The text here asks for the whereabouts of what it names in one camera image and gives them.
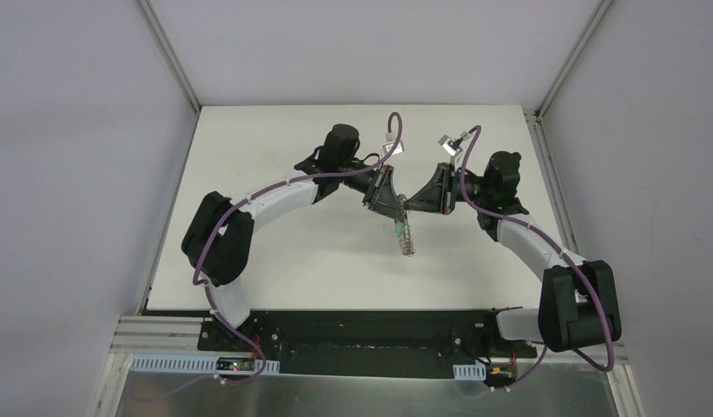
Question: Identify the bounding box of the metal disc with key rings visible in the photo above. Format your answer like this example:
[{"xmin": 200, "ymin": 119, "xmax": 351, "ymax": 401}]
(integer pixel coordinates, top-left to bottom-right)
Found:
[{"xmin": 395, "ymin": 194, "xmax": 415, "ymax": 257}]

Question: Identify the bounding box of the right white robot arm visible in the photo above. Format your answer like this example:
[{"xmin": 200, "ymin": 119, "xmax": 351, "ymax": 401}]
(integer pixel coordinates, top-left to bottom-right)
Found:
[{"xmin": 406, "ymin": 151, "xmax": 622, "ymax": 356}]

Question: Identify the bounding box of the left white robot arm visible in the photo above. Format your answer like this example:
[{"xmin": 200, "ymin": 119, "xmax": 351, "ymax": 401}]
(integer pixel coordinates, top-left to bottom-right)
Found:
[{"xmin": 182, "ymin": 123, "xmax": 406, "ymax": 352}]

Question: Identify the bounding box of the left controller board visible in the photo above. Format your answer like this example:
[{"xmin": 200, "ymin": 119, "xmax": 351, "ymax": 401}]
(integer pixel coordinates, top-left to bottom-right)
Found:
[{"xmin": 215, "ymin": 356, "xmax": 258, "ymax": 375}]

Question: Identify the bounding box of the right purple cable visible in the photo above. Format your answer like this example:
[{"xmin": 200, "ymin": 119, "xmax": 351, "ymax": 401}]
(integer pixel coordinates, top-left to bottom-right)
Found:
[{"xmin": 458, "ymin": 125, "xmax": 616, "ymax": 373}]

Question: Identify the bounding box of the purple cable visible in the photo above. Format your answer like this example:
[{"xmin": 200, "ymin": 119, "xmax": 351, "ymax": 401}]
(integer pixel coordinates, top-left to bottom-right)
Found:
[
  {"xmin": 458, "ymin": 125, "xmax": 616, "ymax": 373},
  {"xmin": 192, "ymin": 111, "xmax": 405, "ymax": 386}
]

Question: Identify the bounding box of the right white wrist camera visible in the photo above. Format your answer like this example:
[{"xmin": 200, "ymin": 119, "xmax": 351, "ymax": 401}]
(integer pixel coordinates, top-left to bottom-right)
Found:
[{"xmin": 438, "ymin": 135, "xmax": 465, "ymax": 157}]

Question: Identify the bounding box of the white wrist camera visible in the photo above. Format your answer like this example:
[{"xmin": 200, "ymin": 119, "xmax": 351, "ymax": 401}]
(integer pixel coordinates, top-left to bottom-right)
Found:
[
  {"xmin": 380, "ymin": 132, "xmax": 405, "ymax": 159},
  {"xmin": 438, "ymin": 135, "xmax": 465, "ymax": 157}
]

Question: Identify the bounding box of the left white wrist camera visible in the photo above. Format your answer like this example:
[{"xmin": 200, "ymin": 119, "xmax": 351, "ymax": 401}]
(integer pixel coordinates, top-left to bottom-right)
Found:
[{"xmin": 380, "ymin": 132, "xmax": 405, "ymax": 159}]

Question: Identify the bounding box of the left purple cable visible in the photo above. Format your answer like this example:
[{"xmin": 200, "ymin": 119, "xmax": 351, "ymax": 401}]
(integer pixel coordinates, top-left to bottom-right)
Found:
[{"xmin": 192, "ymin": 111, "xmax": 405, "ymax": 386}]

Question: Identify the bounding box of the aluminium frame rail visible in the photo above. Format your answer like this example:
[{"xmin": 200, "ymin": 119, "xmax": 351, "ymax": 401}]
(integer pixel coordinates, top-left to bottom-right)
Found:
[{"xmin": 134, "ymin": 0, "xmax": 202, "ymax": 116}]

